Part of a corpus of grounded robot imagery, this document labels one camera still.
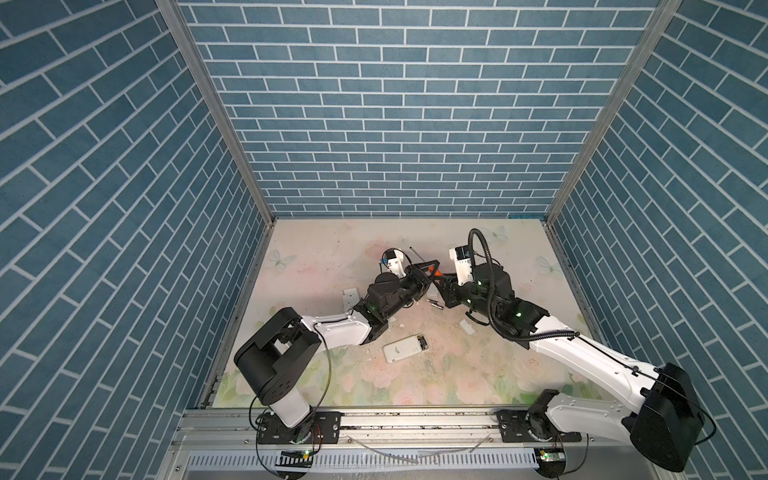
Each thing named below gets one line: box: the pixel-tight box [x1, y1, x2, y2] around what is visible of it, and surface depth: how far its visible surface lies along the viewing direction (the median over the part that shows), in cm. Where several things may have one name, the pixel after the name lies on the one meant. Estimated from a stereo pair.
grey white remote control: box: [382, 333, 430, 363], surface depth 88 cm
